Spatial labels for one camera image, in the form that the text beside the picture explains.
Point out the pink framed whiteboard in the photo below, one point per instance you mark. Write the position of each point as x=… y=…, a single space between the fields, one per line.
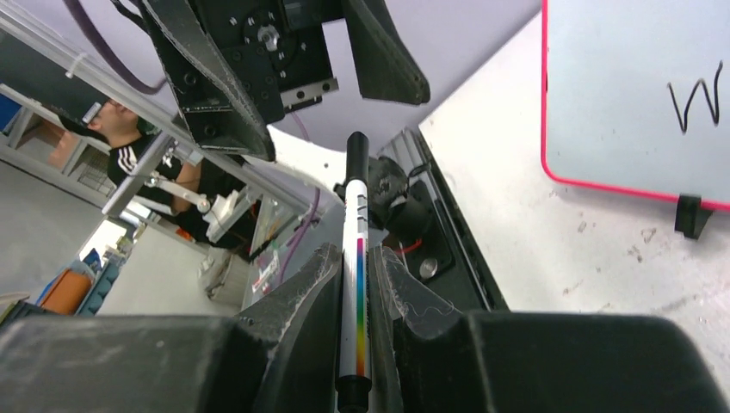
x=635 y=97

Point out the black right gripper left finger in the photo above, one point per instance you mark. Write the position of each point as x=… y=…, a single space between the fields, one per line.
x=277 y=355

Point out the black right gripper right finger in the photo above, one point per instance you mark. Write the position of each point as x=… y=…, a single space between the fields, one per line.
x=431 y=357

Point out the person in black shirt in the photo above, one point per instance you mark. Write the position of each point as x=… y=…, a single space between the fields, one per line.
x=118 y=126

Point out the white whiteboard marker black cap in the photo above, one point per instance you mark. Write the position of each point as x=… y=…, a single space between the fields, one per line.
x=354 y=383

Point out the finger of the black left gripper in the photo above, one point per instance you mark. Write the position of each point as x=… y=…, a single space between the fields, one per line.
x=385 y=69
x=217 y=110

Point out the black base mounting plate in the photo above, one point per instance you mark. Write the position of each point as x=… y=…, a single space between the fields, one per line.
x=430 y=234

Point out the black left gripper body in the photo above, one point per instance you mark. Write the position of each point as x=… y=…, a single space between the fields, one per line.
x=276 y=49

